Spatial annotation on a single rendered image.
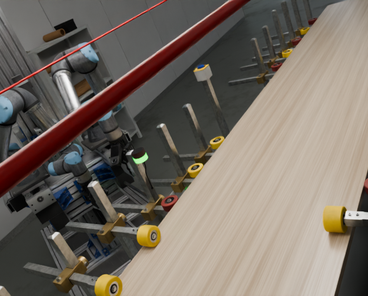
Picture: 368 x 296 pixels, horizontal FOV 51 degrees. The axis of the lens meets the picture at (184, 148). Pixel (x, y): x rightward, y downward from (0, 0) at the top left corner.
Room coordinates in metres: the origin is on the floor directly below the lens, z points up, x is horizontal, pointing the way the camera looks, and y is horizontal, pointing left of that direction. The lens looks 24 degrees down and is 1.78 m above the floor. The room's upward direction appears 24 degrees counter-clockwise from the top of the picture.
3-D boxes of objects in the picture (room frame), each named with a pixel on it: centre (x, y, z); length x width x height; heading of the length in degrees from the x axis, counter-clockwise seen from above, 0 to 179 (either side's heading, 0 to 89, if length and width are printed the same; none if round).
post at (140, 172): (1.61, 0.23, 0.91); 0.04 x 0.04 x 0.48; 49
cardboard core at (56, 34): (4.73, 0.83, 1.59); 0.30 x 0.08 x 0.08; 52
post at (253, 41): (2.73, -0.76, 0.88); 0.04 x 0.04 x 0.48; 49
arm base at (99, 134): (2.33, 0.45, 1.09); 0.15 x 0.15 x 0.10
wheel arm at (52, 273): (1.22, 0.61, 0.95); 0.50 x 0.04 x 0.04; 49
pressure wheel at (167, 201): (1.49, 0.15, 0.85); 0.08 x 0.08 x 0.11
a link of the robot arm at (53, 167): (1.88, 0.61, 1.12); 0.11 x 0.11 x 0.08; 64
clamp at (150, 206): (1.59, 0.24, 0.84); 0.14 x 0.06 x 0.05; 139
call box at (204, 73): (2.18, -0.28, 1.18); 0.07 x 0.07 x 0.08; 49
